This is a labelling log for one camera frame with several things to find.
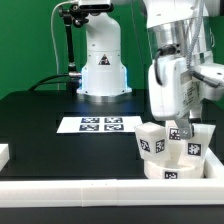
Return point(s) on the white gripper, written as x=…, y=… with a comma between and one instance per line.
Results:
x=180, y=92

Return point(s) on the white round stool seat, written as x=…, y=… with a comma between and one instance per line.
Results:
x=171, y=170

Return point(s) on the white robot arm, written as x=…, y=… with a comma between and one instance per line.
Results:
x=178, y=28

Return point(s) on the white sheet with tags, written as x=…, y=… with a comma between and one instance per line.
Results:
x=97, y=124

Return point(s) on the white U-shaped fence wall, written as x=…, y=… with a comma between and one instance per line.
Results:
x=87, y=193

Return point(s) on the camera on stand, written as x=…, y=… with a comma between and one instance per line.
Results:
x=95, y=6

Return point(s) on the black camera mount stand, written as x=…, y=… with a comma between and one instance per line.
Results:
x=73, y=16

